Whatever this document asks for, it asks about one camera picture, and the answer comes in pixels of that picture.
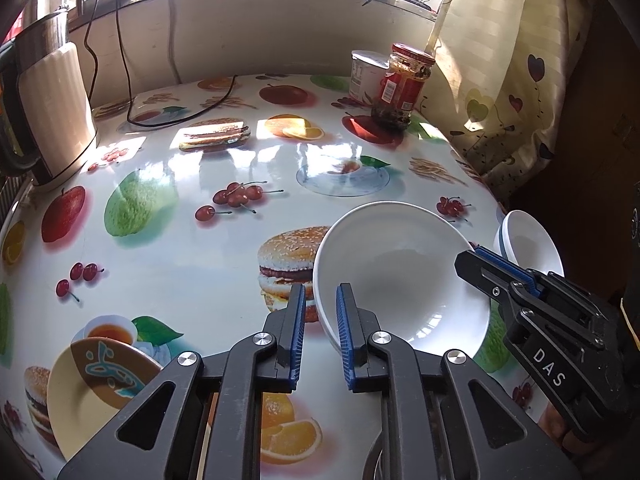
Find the glass jar red label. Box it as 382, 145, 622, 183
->
371, 42, 436, 131

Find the yellow plate blue brown print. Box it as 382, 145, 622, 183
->
47, 337, 166, 463

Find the black cable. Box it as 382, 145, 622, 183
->
82, 0, 239, 129

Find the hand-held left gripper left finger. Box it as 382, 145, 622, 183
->
57, 284, 307, 480

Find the small white blue-banded bowl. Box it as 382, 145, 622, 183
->
494, 210, 566, 278

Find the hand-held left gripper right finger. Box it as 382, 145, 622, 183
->
336, 282, 581, 480

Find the white plastic cup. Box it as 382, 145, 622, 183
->
350, 50, 391, 103

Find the dark wooden cabinet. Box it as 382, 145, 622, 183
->
525, 10, 640, 261

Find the large white blue-banded bowl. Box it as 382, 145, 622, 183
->
312, 201, 492, 356

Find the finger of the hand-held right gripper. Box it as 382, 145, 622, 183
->
455, 250, 531, 308
472, 246, 566, 297

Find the grey cable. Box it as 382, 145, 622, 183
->
165, 0, 183, 83

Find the stainless steel bowl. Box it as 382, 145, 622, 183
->
361, 430, 387, 480

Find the food print tablecloth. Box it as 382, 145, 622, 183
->
0, 74, 566, 480

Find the heart print curtain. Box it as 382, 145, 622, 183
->
425, 0, 601, 201

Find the cream electric kettle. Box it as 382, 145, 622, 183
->
0, 7, 98, 188

